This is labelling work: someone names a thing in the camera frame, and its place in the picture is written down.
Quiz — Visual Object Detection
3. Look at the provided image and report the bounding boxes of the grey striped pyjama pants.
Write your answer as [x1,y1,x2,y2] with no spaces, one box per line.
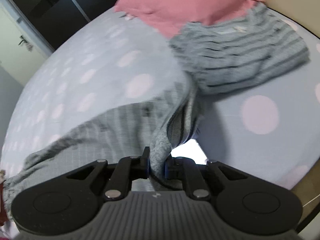
[2,80,203,214]

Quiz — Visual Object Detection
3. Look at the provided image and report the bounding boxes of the polka dot bed sheet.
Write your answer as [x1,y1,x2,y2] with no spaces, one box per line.
[1,10,319,189]

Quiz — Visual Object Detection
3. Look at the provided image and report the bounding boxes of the grey striped pyjama top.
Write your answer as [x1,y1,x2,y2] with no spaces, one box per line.
[169,3,309,95]

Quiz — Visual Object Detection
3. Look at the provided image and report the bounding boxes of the rust brown folded garment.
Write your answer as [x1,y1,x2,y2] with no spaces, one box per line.
[0,170,9,226]

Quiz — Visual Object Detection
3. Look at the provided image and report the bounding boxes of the cream room door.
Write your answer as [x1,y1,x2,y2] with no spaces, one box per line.
[1,0,52,86]

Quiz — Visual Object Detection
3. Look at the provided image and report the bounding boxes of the pink pillow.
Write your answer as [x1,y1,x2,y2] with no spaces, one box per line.
[114,0,261,38]

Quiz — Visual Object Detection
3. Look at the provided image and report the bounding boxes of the black sliding wardrobe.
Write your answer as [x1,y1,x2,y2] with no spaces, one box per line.
[10,0,117,49]

